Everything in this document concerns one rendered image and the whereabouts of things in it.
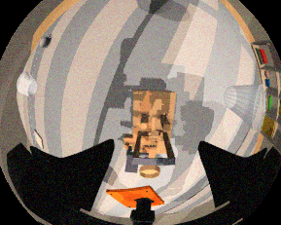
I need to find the white paper cup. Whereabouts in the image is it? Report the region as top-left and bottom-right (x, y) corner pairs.
(17, 71), (38, 97)
(224, 84), (267, 131)

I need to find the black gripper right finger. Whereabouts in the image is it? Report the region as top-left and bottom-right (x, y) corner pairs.
(198, 140), (267, 207)

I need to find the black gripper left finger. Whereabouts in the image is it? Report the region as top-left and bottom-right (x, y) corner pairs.
(29, 139), (114, 211)

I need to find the small grey ball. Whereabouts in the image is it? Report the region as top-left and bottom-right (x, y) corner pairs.
(39, 37), (50, 49)

